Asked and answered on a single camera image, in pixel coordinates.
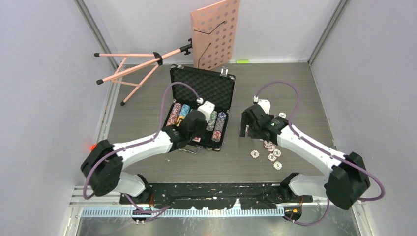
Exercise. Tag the black poker set case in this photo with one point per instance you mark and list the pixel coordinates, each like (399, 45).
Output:
(216, 87)

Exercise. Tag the pink music stand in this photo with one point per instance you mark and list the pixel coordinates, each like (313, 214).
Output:
(213, 31)

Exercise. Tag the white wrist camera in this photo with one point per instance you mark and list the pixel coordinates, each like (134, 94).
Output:
(206, 108)
(263, 103)

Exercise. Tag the blue red chip stack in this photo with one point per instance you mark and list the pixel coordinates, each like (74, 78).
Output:
(220, 121)

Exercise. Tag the red white chip stack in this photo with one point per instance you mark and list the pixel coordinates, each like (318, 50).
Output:
(172, 119)

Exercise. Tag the green white chip stack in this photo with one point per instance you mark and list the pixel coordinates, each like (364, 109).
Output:
(212, 121)

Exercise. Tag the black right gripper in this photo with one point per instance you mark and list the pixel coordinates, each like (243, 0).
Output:
(245, 122)

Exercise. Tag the blue yellow chip stack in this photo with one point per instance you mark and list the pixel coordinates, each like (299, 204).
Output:
(185, 109)

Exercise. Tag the orange clip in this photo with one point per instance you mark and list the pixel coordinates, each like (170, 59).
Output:
(92, 147)

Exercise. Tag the white poker chip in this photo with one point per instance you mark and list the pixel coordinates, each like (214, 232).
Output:
(282, 114)
(277, 165)

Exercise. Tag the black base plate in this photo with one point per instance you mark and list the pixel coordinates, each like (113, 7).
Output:
(217, 196)

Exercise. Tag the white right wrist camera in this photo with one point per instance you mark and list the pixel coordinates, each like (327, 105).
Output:
(263, 103)

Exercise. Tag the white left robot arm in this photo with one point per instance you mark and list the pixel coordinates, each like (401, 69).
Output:
(104, 166)

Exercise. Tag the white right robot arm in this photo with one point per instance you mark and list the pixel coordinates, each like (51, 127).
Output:
(342, 180)

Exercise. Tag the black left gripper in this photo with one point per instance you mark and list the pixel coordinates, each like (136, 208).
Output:
(204, 124)

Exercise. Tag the red playing card deck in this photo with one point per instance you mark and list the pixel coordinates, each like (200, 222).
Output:
(196, 139)

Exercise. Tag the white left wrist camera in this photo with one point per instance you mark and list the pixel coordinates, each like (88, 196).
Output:
(206, 108)

